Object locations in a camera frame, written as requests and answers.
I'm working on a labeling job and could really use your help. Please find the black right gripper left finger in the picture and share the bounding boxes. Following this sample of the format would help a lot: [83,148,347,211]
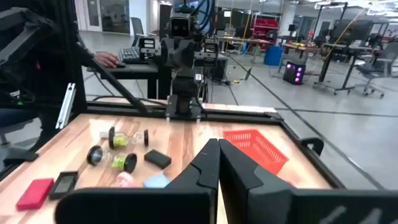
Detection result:
[54,138,220,224]

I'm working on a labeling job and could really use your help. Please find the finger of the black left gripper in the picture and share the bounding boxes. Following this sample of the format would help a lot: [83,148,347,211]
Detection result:
[195,40,220,68]
[139,37,156,62]

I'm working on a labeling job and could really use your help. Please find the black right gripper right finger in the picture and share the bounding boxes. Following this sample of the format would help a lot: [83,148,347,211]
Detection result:
[219,138,398,224]

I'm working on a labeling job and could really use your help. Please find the blue sticky note block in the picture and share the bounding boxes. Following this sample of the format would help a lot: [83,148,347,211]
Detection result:
[142,172,171,189]

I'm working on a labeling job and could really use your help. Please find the black rectangular block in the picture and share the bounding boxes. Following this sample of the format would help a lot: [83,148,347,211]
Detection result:
[144,149,172,170]

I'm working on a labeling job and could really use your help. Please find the green sand hourglass black caps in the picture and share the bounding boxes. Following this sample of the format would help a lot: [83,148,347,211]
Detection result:
[108,126,150,149]
[86,144,138,174]

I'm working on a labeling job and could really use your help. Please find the black digital timer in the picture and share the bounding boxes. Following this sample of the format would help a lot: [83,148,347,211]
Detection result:
[49,170,79,201]

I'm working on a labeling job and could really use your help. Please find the red box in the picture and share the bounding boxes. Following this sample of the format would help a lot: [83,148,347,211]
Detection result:
[15,177,55,212]

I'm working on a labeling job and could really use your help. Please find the grey office chair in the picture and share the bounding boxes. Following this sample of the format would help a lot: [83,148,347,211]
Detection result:
[353,42,398,100]
[130,16,146,47]

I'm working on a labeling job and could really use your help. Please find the black keyboard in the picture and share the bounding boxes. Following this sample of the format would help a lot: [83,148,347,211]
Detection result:
[118,46,141,65]

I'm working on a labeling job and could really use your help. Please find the wooden work table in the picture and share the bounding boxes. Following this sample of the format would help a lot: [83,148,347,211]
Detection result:
[217,35,271,65]

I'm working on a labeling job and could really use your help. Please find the person's hand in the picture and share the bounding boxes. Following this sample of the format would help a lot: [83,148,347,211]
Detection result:
[94,52,119,69]

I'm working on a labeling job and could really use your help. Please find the red plastic basket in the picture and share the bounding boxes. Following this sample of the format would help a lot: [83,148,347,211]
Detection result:
[223,129,289,175]

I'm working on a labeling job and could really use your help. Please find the red shelving unit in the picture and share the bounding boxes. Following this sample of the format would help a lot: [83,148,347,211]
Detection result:
[252,17,280,43]

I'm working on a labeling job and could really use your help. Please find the blue bin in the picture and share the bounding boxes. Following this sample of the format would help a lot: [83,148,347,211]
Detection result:
[264,45,284,67]

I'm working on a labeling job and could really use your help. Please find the black table edge hook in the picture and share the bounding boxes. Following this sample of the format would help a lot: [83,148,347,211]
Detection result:
[300,137,325,157]

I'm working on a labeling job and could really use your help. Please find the person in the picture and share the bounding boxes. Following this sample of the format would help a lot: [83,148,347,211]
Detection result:
[0,0,121,156]

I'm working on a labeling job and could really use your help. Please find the computer tower purple lights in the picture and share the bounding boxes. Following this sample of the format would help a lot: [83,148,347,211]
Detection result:
[282,60,307,85]

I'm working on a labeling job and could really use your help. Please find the silver aluminium bar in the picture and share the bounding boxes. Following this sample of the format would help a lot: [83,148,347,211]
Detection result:
[55,82,76,130]

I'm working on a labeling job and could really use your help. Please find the black rolling desk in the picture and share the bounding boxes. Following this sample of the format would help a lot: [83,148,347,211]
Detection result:
[312,42,374,96]

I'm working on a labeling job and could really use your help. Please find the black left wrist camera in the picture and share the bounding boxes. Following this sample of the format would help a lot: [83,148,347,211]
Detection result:
[169,14,196,40]

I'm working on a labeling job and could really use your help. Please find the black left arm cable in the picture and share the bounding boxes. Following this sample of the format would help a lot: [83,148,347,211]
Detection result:
[191,0,217,35]

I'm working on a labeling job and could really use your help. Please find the black table frame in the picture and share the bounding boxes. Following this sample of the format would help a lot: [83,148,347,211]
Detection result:
[0,98,346,190]

